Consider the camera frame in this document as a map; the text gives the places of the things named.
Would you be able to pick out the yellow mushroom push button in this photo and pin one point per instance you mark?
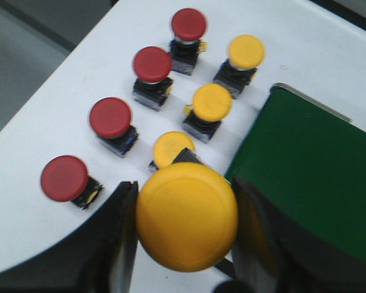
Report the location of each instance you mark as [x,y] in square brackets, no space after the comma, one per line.
[211,103]
[187,215]
[245,54]
[167,147]

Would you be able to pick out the green conveyor belt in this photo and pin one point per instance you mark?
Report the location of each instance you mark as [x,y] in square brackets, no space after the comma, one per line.
[310,162]

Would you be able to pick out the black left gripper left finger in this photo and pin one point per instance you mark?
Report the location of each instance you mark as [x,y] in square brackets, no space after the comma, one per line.
[97,257]

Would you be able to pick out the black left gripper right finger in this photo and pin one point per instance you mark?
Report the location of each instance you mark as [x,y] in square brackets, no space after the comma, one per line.
[273,253]

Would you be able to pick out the red mushroom push button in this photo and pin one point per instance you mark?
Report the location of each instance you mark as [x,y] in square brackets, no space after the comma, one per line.
[152,86]
[110,119]
[66,179]
[188,27]

